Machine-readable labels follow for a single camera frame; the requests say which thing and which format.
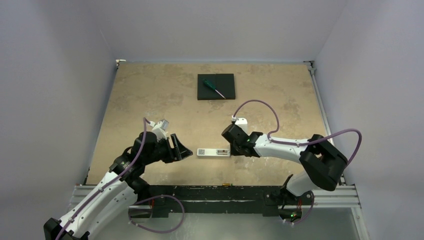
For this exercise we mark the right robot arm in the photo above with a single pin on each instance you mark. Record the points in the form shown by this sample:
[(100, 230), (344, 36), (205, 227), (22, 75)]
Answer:
[(323, 164)]

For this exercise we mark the aluminium frame rail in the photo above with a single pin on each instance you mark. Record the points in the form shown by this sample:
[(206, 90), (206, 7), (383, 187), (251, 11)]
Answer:
[(312, 71)]

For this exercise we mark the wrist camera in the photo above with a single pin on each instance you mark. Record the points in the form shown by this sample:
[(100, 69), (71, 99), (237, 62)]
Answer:
[(159, 128), (241, 122)]

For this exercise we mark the black foam pad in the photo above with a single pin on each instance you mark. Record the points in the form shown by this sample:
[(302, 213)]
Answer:
[(224, 82)]

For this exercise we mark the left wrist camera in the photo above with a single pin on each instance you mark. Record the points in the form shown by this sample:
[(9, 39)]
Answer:
[(159, 128)]

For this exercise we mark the white remote control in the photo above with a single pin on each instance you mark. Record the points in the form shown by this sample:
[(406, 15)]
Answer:
[(213, 153)]

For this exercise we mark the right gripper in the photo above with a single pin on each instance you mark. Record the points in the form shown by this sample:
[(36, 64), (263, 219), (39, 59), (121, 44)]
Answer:
[(233, 138)]

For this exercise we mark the green handled screwdriver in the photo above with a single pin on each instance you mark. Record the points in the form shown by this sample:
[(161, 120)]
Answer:
[(210, 85)]

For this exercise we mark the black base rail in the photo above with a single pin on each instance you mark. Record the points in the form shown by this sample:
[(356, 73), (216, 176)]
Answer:
[(209, 199)]

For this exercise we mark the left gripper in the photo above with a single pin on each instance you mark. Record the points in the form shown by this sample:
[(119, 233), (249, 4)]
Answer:
[(172, 154)]

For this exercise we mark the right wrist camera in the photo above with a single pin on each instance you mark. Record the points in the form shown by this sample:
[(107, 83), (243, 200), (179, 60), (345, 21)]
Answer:
[(241, 122)]

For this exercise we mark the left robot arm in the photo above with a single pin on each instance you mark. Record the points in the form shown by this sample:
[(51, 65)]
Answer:
[(120, 185)]

